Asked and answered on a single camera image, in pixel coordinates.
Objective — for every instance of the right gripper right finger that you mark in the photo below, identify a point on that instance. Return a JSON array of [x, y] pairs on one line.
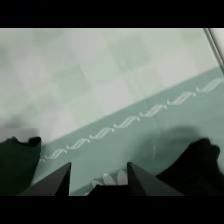
[[141, 183]]

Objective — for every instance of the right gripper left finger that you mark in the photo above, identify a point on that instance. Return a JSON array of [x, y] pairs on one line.
[[57, 183]]

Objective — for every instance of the black garment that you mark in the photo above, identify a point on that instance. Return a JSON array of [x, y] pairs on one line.
[[15, 165], [196, 170]]

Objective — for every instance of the silver frame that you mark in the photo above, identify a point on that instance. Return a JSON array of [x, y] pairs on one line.
[[218, 41]]

